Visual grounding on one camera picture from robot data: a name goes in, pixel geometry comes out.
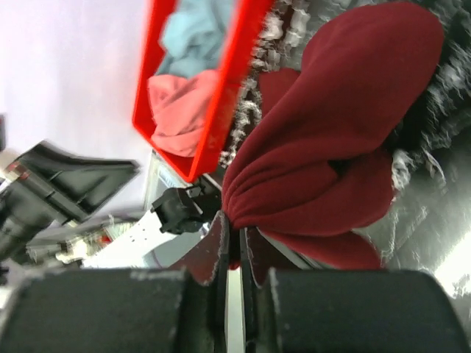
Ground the light blue t shirt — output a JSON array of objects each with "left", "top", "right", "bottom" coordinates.
[{"left": 155, "top": 0, "right": 236, "bottom": 78}]

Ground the pink t shirt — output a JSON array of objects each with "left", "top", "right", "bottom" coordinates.
[{"left": 147, "top": 70, "right": 219, "bottom": 157}]

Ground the black marbled table mat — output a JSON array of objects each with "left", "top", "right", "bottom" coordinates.
[{"left": 219, "top": 0, "right": 471, "bottom": 295}]

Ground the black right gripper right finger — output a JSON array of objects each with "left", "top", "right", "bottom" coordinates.
[{"left": 239, "top": 229, "right": 470, "bottom": 352}]

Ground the red plastic bin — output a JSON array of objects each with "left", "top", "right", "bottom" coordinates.
[{"left": 131, "top": 0, "right": 275, "bottom": 183}]

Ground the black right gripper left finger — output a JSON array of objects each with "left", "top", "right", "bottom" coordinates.
[{"left": 1, "top": 212, "right": 230, "bottom": 352}]

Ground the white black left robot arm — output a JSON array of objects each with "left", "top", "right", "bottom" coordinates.
[{"left": 1, "top": 132, "right": 139, "bottom": 265}]

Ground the dark red t shirt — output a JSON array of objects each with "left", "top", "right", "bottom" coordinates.
[{"left": 222, "top": 1, "right": 445, "bottom": 272}]

